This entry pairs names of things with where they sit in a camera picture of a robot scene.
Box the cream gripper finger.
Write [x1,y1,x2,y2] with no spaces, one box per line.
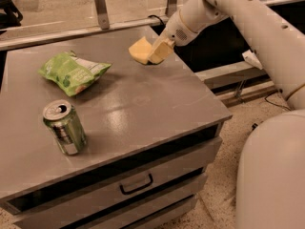
[148,31,174,64]

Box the black cable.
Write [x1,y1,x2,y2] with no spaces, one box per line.
[147,14,166,27]

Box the white folded packet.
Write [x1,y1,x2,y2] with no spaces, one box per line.
[242,50,263,70]

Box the grey drawer cabinet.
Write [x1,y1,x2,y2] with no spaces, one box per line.
[0,27,231,229]

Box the green soda can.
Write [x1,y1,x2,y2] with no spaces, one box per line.
[43,99,87,156]

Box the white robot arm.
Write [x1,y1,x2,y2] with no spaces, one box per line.
[150,0,305,229]

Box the metal railing post middle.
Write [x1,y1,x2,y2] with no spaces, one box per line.
[165,0,177,17]

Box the metal railing post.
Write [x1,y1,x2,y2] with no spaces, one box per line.
[94,0,110,30]
[165,0,177,17]

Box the yellow sponge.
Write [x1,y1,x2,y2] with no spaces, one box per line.
[129,36,152,65]

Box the metal railing post left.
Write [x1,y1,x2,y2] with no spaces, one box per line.
[94,0,110,30]

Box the black drawer handle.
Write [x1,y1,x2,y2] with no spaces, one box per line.
[119,174,153,196]

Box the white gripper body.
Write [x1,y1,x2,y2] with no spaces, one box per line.
[165,10,197,46]

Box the green rice chip bag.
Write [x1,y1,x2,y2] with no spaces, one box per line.
[38,52,111,96]

